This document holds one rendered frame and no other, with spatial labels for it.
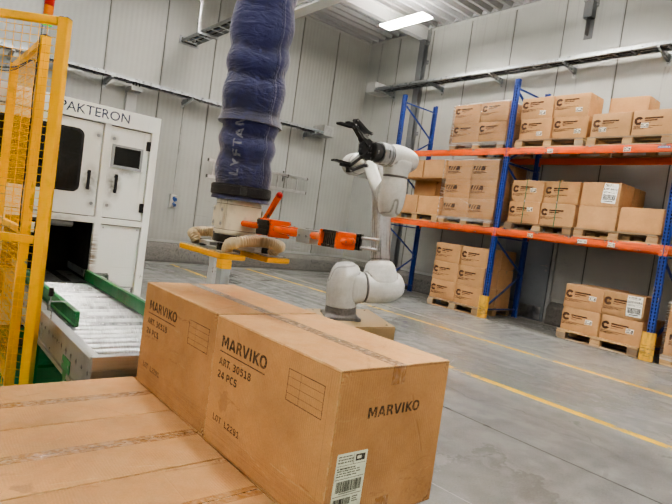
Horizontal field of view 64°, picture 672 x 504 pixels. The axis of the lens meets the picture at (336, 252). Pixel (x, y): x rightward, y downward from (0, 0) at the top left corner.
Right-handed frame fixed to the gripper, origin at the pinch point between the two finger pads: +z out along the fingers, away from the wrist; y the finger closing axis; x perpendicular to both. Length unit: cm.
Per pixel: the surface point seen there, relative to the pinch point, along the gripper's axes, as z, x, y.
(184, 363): 43, 14, 85
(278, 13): 23.6, 14.4, -41.5
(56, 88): 66, 143, -17
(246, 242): 30, 6, 41
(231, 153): 31.6, 21.0, 10.0
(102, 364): 53, 66, 100
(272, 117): 20.1, 15.1, -5.3
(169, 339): 43, 28, 80
